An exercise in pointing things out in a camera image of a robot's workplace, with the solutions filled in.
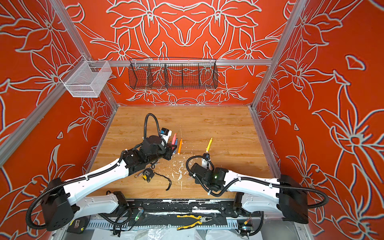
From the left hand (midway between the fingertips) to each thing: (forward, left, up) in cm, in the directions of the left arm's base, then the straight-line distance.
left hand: (175, 144), depth 77 cm
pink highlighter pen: (+1, +1, +3) cm, 3 cm away
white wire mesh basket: (+36, +60, +14) cm, 72 cm away
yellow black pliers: (-30, -15, -17) cm, 38 cm away
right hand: (-11, -11, -13) cm, 20 cm away
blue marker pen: (0, 0, +1) cm, 1 cm away
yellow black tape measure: (-36, +42, -15) cm, 57 cm away
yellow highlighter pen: (+11, -19, -17) cm, 28 cm away
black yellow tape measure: (-11, +16, -15) cm, 24 cm away
